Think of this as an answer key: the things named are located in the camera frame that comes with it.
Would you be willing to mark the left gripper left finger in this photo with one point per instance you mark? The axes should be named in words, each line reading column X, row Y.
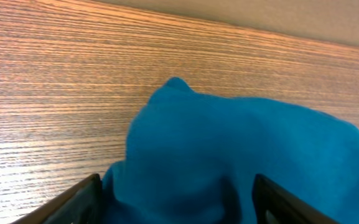
column 80, row 204

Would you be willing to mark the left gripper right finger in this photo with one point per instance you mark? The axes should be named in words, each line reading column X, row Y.
column 274, row 204

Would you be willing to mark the blue polo shirt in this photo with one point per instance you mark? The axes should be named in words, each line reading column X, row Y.
column 192, row 158

